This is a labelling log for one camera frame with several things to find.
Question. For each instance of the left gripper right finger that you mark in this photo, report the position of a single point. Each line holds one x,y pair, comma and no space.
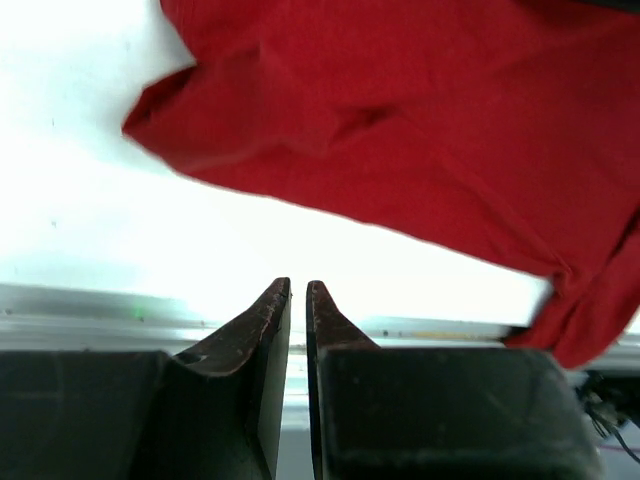
437,412

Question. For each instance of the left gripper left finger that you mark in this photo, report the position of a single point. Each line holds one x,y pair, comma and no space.
212,411

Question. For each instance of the dark red t shirt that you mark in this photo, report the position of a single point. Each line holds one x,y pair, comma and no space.
506,130

